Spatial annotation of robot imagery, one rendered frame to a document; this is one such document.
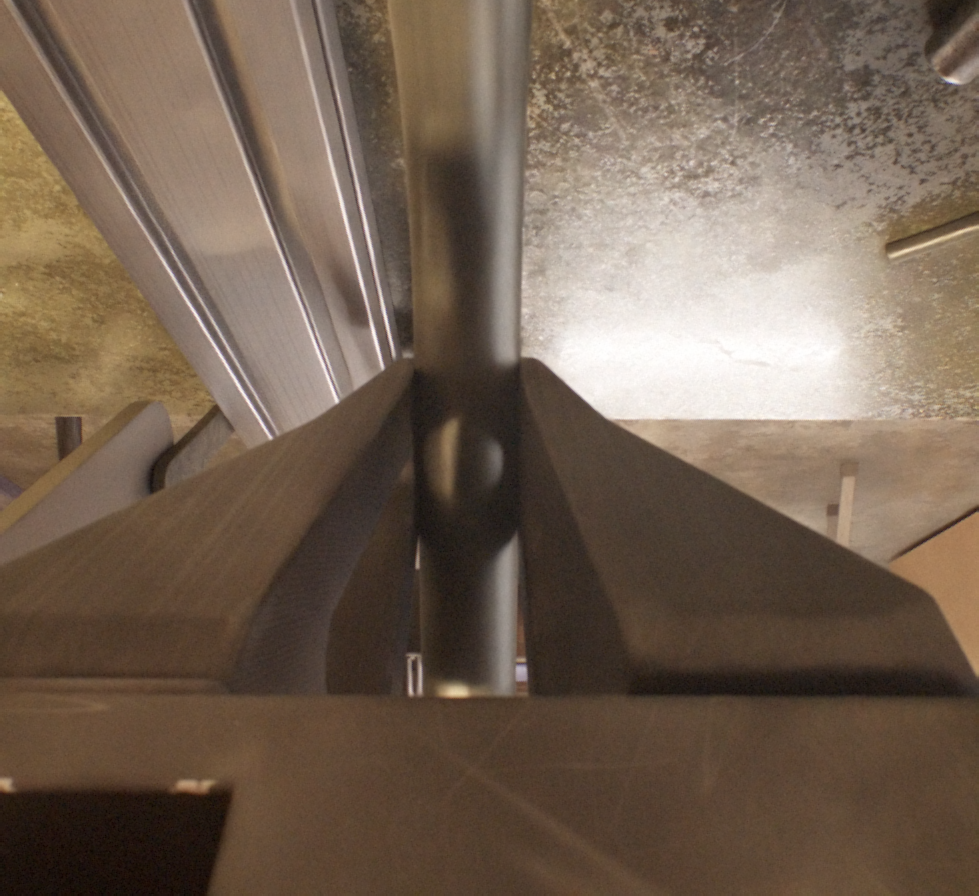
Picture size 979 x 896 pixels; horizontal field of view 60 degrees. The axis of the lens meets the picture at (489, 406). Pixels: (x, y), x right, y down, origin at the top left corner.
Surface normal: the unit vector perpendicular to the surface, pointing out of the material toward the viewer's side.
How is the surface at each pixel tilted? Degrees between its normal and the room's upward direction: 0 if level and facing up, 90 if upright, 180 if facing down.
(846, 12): 0
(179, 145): 0
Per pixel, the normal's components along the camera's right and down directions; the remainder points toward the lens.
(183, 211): 0.00, 0.91
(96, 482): 1.00, 0.00
